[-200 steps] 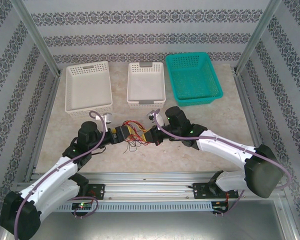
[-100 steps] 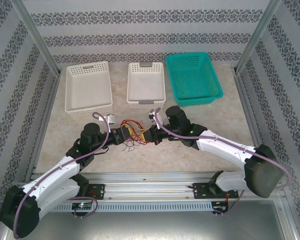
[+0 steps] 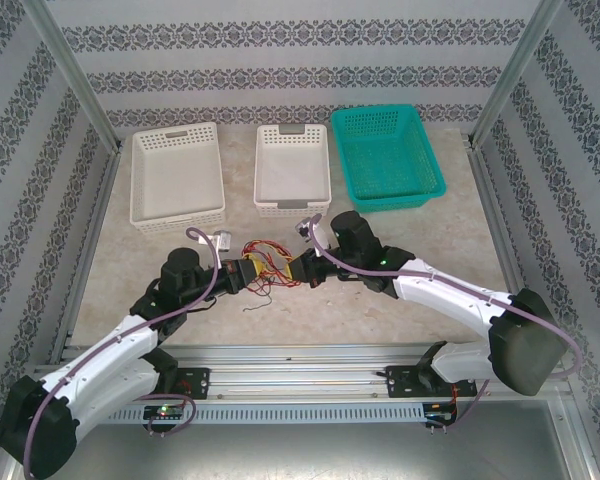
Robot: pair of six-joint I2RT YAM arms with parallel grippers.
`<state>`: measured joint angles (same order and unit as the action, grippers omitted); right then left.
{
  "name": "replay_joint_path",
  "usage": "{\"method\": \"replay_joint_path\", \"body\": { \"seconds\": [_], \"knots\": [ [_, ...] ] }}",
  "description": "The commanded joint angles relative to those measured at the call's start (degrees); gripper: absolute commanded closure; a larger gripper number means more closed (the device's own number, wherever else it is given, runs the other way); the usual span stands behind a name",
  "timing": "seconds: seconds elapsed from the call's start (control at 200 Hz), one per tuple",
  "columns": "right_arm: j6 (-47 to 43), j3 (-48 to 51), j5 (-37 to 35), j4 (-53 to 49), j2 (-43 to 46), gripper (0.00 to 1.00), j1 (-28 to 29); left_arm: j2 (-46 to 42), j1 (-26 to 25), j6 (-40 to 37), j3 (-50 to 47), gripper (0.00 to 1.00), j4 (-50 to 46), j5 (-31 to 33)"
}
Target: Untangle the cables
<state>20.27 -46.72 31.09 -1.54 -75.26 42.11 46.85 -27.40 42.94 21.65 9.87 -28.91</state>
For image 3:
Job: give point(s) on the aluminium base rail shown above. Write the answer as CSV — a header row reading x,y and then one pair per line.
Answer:
x,y
300,375

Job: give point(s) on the aluminium side rail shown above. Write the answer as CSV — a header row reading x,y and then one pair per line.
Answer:
x,y
500,235

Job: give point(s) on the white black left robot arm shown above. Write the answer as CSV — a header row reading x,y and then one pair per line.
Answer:
x,y
105,345

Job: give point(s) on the large white perforated basket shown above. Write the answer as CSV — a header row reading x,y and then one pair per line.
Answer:
x,y
177,175

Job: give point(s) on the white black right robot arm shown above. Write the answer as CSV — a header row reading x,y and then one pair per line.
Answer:
x,y
450,295

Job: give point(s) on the small circuit board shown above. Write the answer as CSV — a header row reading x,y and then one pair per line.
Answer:
x,y
440,414
165,411

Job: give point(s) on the teal plastic basket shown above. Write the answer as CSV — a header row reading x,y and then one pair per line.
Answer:
x,y
387,160

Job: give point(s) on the aluminium frame post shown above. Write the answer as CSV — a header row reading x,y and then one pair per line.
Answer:
x,y
515,70
75,75

